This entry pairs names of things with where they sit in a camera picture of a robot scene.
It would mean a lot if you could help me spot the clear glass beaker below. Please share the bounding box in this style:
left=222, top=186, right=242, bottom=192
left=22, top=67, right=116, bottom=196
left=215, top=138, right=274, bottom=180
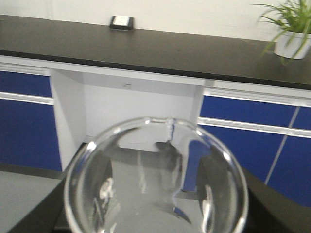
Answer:
left=64, top=117, right=248, bottom=233

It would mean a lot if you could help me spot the black white power socket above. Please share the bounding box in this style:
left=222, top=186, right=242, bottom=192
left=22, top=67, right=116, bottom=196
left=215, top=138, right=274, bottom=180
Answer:
left=109, top=15, right=134, bottom=31

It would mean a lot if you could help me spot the far right blue cabinet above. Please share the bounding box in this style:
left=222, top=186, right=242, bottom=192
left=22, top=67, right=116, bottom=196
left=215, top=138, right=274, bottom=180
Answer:
left=182, top=81, right=311, bottom=207

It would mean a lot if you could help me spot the blue cabinet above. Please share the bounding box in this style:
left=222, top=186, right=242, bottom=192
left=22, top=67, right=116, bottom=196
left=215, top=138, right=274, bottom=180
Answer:
left=182, top=81, right=311, bottom=207
left=0, top=56, right=86, bottom=171

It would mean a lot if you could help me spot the far left blue cabinet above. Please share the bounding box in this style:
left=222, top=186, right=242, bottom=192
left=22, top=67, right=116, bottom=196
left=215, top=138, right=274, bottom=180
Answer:
left=0, top=56, right=86, bottom=171

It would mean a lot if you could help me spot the white plant pot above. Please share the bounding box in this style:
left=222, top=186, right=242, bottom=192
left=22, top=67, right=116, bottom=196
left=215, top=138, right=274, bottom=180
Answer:
left=274, top=32, right=311, bottom=60

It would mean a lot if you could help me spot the green potted plant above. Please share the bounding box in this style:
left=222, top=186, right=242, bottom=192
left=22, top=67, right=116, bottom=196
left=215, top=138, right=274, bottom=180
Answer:
left=255, top=0, right=311, bottom=65

